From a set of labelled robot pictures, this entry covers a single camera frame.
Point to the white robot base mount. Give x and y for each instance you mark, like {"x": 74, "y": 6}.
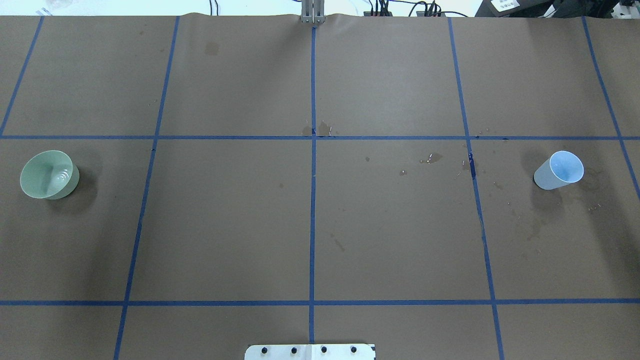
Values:
{"x": 327, "y": 351}

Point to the light blue plastic cup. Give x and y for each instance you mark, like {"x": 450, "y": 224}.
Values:
{"x": 560, "y": 169}

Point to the light green bowl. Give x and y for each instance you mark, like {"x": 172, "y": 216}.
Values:
{"x": 49, "y": 175}

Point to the brown paper table cover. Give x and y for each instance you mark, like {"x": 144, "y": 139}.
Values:
{"x": 254, "y": 180}

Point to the aluminium frame post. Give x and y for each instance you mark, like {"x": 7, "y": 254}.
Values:
{"x": 313, "y": 11}

